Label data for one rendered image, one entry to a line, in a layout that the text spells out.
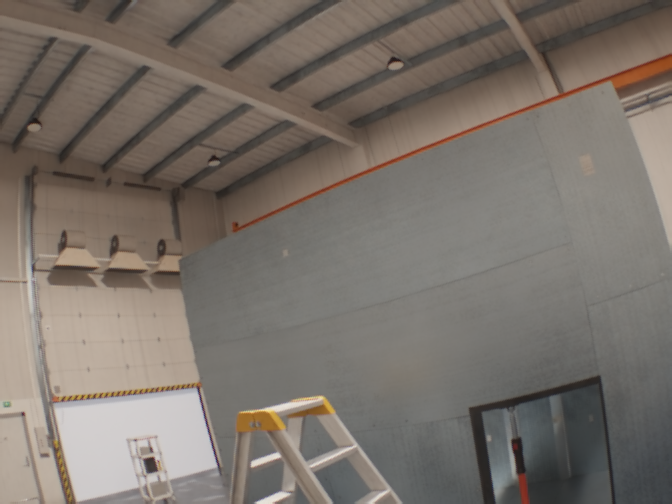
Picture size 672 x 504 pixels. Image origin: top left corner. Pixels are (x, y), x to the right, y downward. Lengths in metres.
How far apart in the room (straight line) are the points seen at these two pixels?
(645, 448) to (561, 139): 1.27
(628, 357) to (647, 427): 0.30
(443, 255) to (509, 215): 0.33
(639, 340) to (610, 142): 0.76
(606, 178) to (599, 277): 0.37
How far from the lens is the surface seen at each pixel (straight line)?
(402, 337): 2.19
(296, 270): 2.48
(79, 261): 11.06
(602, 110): 2.02
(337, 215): 2.36
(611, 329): 1.93
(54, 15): 8.07
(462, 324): 2.07
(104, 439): 11.80
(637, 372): 1.96
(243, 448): 1.86
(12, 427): 10.82
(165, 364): 12.69
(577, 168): 1.98
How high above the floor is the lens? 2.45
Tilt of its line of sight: 13 degrees up
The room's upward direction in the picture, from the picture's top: 12 degrees counter-clockwise
